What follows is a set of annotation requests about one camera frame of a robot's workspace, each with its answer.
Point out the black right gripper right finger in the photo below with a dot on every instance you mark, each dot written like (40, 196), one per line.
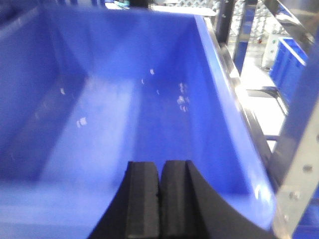
(192, 209)

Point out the metal shelf upright post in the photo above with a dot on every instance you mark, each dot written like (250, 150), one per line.
(295, 161)

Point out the distant blue crate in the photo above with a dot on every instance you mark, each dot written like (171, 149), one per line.
(288, 65)

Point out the large blue plastic bin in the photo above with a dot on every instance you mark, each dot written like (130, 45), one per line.
(85, 90)

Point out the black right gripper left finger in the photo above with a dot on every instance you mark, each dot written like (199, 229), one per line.
(134, 212)

